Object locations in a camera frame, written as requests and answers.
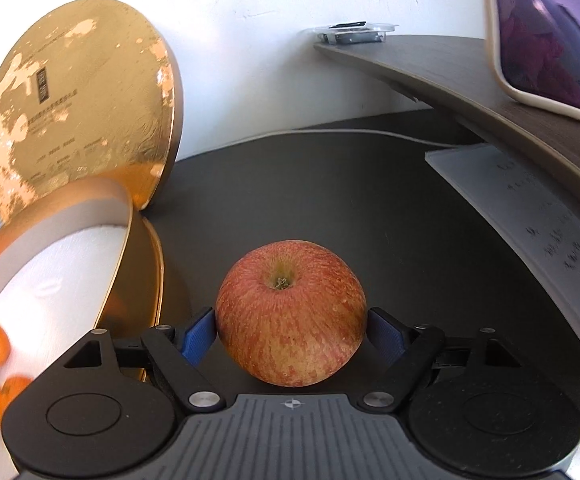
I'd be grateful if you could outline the red apple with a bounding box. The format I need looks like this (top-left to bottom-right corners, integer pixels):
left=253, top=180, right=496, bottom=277
left=215, top=240, right=367, bottom=388

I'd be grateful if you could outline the round gold box base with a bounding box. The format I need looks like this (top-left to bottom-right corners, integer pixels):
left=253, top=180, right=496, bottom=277
left=0, top=174, right=166, bottom=480

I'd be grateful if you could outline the white paper sheet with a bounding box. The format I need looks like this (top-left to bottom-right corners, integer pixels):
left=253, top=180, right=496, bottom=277
left=423, top=142, right=580, bottom=391

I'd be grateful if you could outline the round gold box lid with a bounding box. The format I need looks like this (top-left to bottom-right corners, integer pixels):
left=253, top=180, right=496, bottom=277
left=0, top=0, right=183, bottom=223

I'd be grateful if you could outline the dark wooden shelf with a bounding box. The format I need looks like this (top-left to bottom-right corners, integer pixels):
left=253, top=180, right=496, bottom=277
left=315, top=35, right=580, bottom=203

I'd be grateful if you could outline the tablet with cream case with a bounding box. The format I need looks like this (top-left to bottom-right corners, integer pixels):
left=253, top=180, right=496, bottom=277
left=484, top=0, right=580, bottom=122

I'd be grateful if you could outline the white cable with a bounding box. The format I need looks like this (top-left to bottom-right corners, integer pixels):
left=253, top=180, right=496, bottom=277
left=289, top=127, right=460, bottom=150

